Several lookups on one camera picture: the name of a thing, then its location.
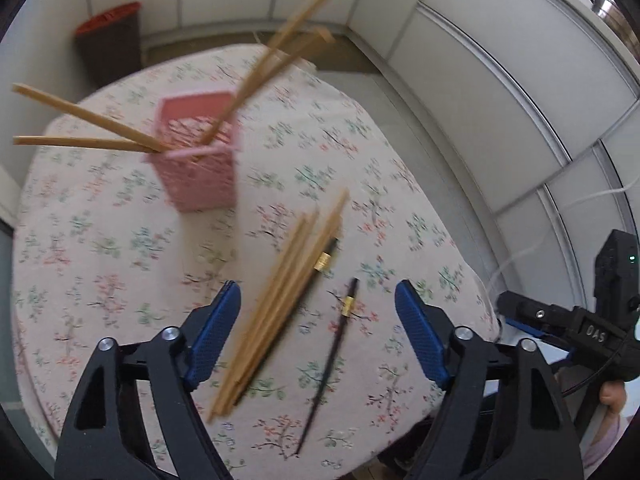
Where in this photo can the floral tablecloth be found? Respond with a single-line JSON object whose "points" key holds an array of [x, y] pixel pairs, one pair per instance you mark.
{"points": [[100, 251]]}

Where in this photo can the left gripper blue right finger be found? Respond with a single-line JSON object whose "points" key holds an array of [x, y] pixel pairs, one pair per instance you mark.
{"points": [[502, 417]]}

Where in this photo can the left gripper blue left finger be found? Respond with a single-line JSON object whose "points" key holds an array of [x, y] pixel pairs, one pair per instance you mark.
{"points": [[104, 436]]}

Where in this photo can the person's right hand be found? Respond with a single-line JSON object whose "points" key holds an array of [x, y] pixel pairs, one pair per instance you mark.
{"points": [[613, 395]]}

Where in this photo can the person's right forearm fleece sleeve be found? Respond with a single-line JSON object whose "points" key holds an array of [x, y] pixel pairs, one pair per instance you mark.
{"points": [[611, 430]]}

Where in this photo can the pink perforated utensil basket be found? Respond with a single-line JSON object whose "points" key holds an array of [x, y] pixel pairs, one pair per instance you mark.
{"points": [[194, 176]]}

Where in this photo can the steel steamer pot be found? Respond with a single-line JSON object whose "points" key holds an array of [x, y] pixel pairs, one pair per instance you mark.
{"points": [[609, 12]]}

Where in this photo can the black chopstick gold band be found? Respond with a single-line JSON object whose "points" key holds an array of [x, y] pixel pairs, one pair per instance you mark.
{"points": [[346, 311], [322, 263]]}

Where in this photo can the bamboo chopstick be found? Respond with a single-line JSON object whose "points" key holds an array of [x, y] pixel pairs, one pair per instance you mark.
{"points": [[91, 117], [294, 22], [272, 309], [287, 277], [97, 144], [281, 54], [260, 309]]}

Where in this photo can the brown bin with red liner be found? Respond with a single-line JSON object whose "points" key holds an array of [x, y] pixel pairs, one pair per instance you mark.
{"points": [[109, 44]]}

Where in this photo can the white kitchen cabinets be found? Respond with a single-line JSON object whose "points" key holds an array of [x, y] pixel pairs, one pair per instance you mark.
{"points": [[533, 103]]}

